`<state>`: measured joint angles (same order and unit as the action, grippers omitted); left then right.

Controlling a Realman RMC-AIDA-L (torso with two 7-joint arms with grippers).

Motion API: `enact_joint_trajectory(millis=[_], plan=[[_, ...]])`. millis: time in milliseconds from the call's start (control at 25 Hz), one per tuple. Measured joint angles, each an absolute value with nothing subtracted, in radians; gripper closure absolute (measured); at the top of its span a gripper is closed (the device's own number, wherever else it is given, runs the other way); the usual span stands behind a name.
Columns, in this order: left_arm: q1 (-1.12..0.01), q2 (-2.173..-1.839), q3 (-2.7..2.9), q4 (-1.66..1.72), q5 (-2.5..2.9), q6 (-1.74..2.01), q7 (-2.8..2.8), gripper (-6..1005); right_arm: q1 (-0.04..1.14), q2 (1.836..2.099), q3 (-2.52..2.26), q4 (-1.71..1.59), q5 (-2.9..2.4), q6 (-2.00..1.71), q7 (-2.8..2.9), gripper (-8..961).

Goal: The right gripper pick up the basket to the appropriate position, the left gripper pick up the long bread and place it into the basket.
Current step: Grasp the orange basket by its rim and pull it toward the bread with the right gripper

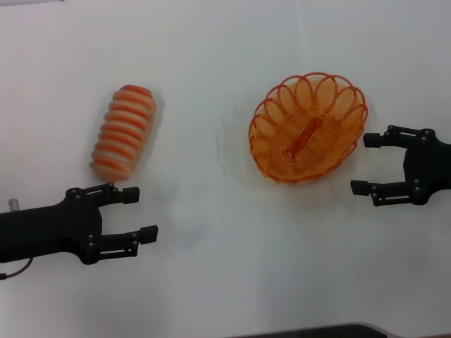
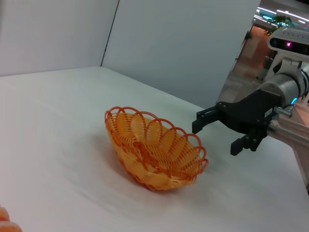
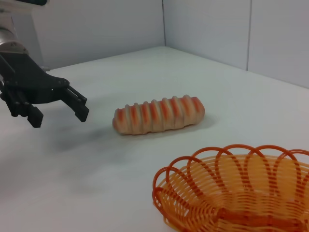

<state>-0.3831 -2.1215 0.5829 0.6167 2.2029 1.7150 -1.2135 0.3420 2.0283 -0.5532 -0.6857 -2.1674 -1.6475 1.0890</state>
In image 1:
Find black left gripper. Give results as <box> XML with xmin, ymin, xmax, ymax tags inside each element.
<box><xmin>0</xmin><ymin>182</ymin><xmax>159</xmax><ymax>265</ymax></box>

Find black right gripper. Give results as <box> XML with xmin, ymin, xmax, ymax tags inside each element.
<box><xmin>350</xmin><ymin>125</ymin><xmax>451</xmax><ymax>207</ymax></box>

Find orange woven plastic basket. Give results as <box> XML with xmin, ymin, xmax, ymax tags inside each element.
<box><xmin>248</xmin><ymin>72</ymin><xmax>369</xmax><ymax>184</ymax></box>

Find orange striped bread loaf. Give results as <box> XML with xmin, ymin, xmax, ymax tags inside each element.
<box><xmin>89</xmin><ymin>84</ymin><xmax>158</xmax><ymax>183</ymax></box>

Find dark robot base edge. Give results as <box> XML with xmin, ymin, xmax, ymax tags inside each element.
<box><xmin>225</xmin><ymin>321</ymin><xmax>393</xmax><ymax>338</ymax></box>

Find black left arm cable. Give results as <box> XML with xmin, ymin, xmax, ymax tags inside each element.
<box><xmin>0</xmin><ymin>258</ymin><xmax>35</xmax><ymax>281</ymax></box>

